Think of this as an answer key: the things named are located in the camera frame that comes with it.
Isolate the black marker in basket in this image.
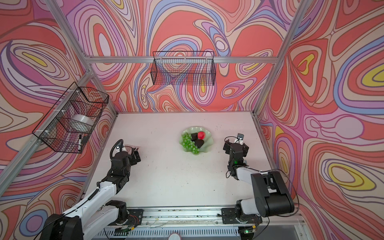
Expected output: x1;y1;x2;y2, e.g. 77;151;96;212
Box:
78;134;82;153

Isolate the green fake grape bunch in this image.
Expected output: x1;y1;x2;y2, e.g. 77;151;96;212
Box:
181;133;200;155

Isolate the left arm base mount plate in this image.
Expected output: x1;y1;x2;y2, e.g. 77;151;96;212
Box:
114;209;144;227

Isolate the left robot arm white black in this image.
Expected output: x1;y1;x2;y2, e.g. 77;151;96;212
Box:
37;139;141;240

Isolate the black wire basket wall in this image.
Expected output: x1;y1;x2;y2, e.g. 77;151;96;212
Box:
32;83;109;154
151;51;216;86

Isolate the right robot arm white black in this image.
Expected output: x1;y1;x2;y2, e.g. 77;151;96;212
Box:
223;134;296;222

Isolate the black wire basket left wall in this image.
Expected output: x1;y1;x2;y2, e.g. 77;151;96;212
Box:
32;83;109;154

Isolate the silver tape roll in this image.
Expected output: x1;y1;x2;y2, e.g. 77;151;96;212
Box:
72;114;94;126

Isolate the aluminium front rail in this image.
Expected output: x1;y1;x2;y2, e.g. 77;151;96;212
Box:
59;205;304;229

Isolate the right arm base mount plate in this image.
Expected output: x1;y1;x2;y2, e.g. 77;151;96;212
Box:
217;207;263;226

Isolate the red fake strawberry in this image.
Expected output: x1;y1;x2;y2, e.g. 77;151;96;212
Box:
197;131;206;140

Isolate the dark avocado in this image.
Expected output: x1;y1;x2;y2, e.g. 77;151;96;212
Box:
194;139;205;149
191;133;198;141

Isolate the light green scalloped fruit bowl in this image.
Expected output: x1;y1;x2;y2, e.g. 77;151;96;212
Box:
179;126;214;156

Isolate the black wire basket back wall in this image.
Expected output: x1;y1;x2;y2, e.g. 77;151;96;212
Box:
151;51;216;86

